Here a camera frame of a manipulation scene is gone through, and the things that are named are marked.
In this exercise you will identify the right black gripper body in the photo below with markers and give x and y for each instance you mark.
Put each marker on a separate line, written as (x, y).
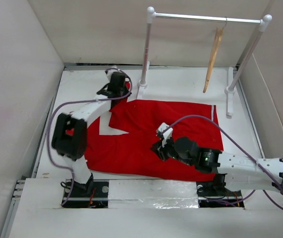
(166, 150)

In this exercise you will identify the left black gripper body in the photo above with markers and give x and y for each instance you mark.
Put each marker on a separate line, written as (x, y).
(123, 90)

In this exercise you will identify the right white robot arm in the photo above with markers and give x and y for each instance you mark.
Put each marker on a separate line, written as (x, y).
(232, 172)

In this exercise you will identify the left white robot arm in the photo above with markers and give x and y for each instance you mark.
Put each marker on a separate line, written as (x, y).
(70, 133)

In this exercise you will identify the wooden clothes hanger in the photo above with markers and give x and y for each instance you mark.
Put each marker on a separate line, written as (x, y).
(216, 44)

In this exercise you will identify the silver taped foam strip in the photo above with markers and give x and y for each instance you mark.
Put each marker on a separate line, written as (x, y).
(152, 194)

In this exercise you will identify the white clothes rack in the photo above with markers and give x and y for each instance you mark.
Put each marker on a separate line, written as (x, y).
(232, 78)

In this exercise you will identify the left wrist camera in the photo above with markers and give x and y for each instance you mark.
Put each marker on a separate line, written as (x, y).
(110, 71)

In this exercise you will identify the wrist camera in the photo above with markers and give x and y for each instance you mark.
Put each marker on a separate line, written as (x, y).
(110, 71)
(164, 132)

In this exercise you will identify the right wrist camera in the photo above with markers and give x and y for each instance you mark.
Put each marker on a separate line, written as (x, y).
(164, 132)

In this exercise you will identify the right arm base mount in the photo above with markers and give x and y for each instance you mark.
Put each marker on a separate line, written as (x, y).
(213, 194)

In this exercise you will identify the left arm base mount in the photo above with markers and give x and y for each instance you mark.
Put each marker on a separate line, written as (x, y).
(97, 198)

